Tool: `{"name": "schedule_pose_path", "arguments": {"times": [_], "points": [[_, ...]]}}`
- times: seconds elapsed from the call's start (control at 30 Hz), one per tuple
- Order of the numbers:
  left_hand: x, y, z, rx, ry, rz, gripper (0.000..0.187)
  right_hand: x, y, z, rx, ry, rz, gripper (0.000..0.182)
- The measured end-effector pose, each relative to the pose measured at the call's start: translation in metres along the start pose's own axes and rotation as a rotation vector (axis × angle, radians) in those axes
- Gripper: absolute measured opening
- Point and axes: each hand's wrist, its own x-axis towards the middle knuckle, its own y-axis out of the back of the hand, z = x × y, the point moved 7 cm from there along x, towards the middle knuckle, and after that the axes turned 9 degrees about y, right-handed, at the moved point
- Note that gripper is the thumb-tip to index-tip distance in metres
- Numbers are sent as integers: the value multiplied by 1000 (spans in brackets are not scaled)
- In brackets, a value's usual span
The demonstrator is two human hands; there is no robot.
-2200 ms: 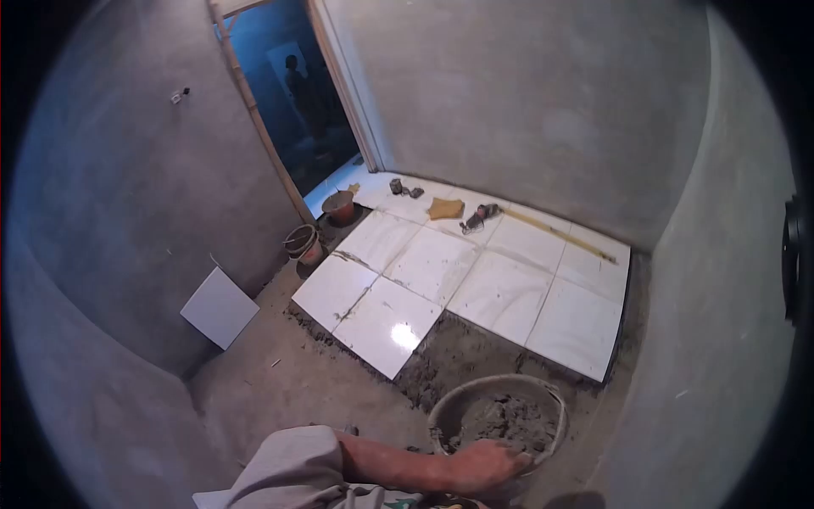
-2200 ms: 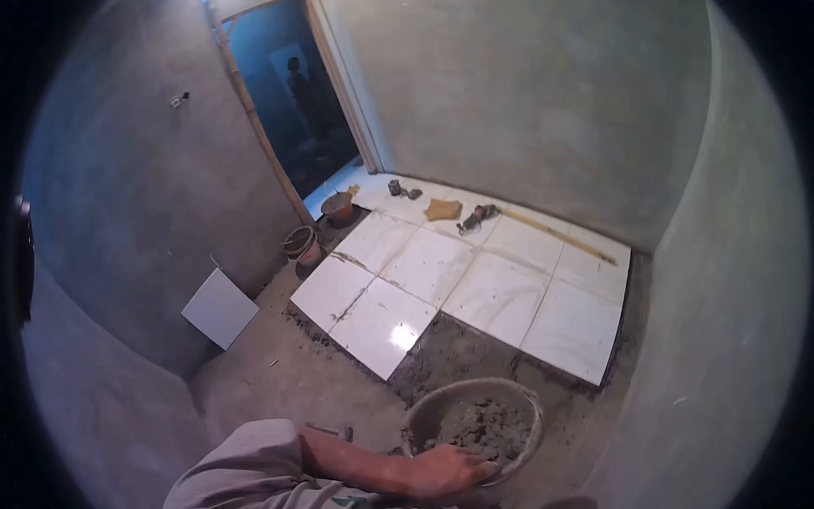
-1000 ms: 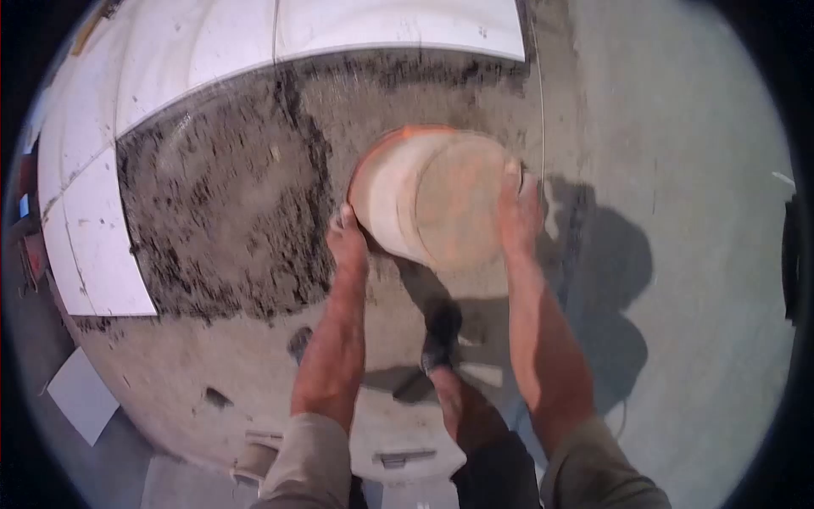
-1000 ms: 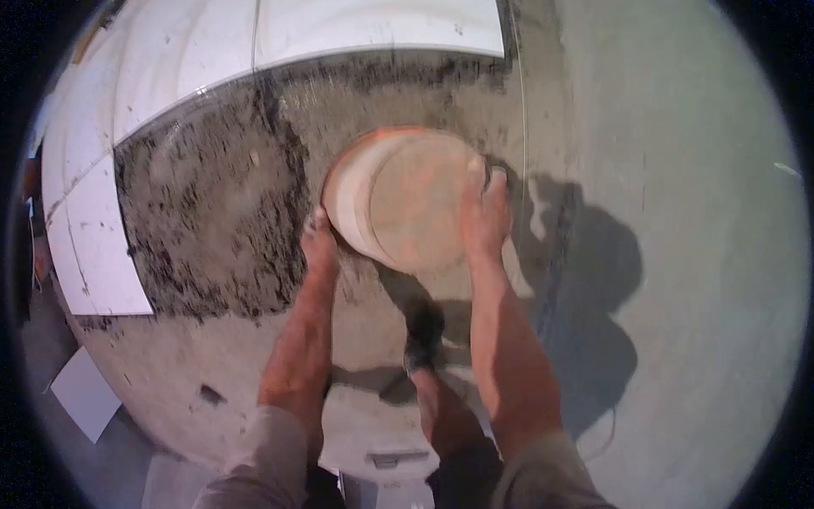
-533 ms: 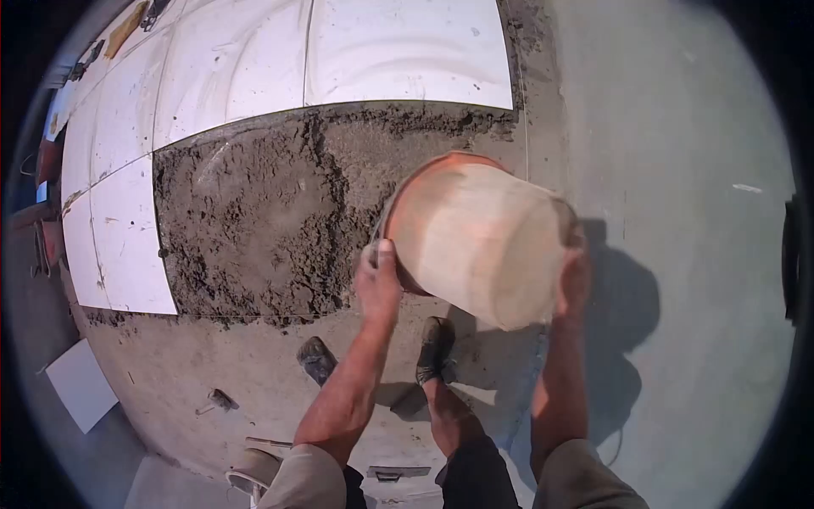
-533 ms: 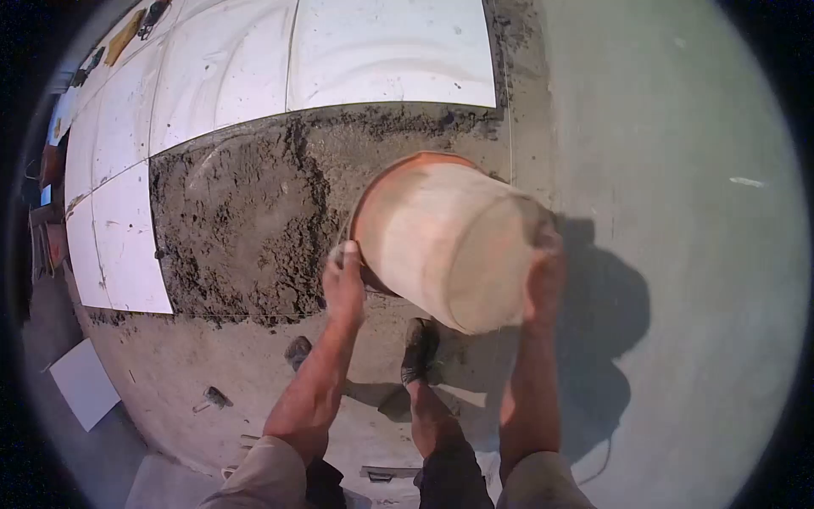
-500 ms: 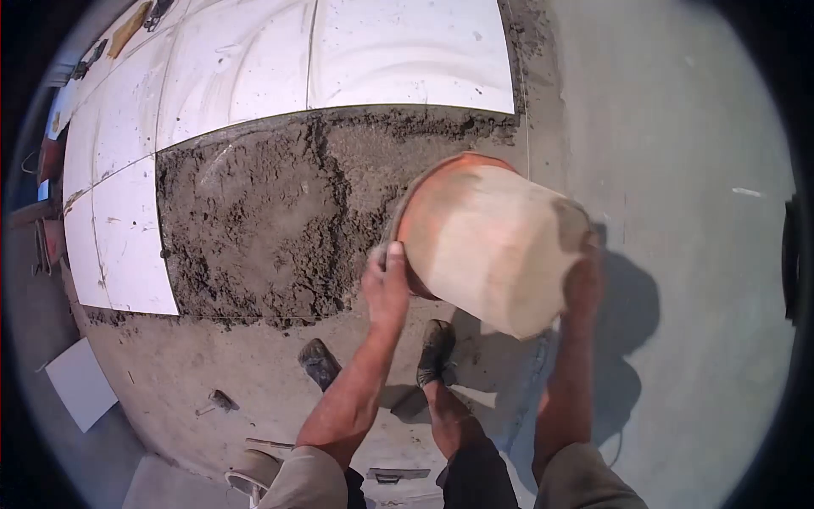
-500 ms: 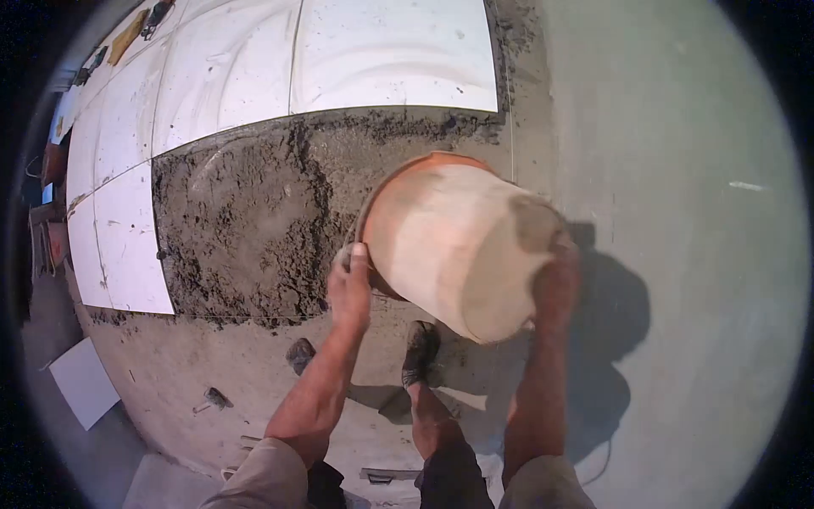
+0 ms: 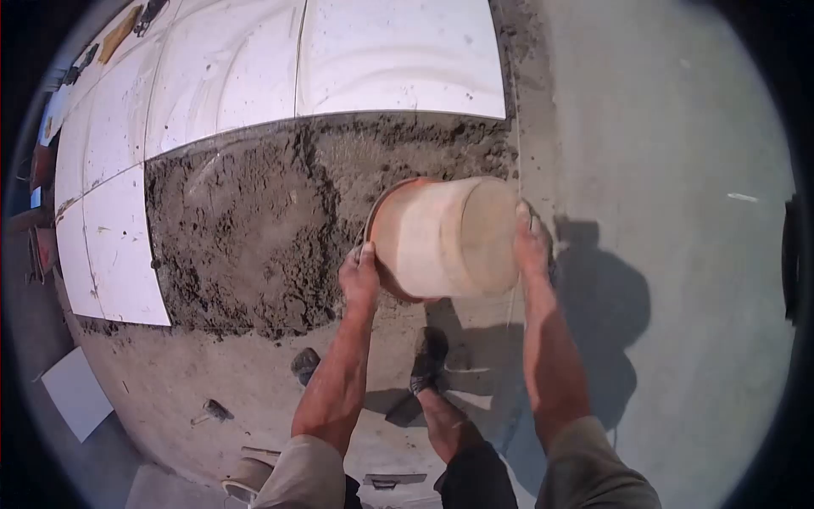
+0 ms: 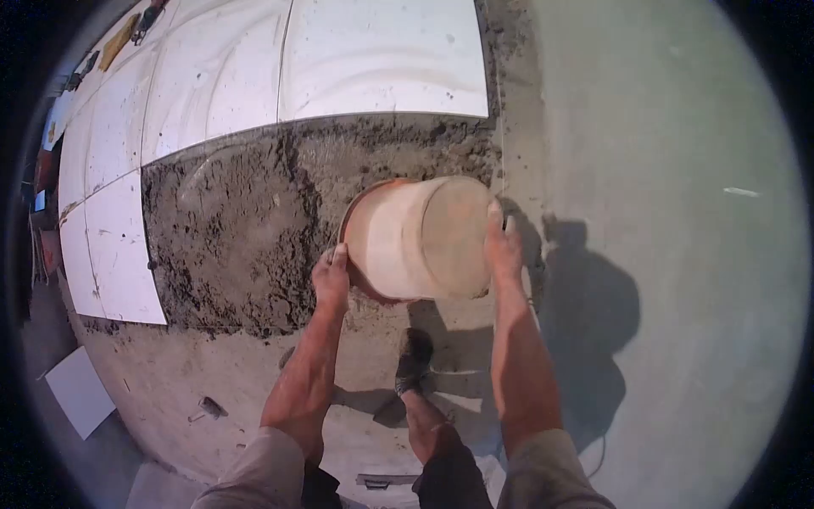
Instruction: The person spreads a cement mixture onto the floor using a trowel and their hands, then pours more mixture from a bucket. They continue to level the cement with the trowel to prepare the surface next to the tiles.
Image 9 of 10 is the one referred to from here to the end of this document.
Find person's left hand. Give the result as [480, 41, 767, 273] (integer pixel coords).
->
[338, 242, 382, 314]

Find person's right hand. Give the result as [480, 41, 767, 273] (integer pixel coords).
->
[513, 201, 556, 285]

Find person's right fingers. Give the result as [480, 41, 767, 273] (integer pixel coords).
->
[531, 215, 554, 252]

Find orange plastic bucket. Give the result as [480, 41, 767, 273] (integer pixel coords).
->
[359, 175, 524, 305]

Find grey mortar bed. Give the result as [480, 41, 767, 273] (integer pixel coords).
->
[144, 111, 524, 340]

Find person's legs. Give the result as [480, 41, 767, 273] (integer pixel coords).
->
[290, 326, 520, 509]

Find laid white floor tiles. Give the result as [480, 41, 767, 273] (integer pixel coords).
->
[39, 0, 507, 327]

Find rubber mallet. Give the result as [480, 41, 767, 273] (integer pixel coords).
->
[190, 399, 235, 428]

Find person's body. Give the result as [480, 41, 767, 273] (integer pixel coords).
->
[251, 416, 663, 509]

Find flat steel trowel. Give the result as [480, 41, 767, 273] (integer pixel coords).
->
[363, 472, 429, 491]

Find loose white tile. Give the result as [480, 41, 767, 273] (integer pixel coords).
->
[41, 346, 114, 444]

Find black hand tool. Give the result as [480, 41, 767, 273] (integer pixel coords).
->
[132, 0, 169, 38]

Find wooden float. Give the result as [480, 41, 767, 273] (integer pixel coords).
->
[97, 5, 143, 66]

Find grey bucket with handle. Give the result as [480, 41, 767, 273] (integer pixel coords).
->
[221, 445, 282, 505]

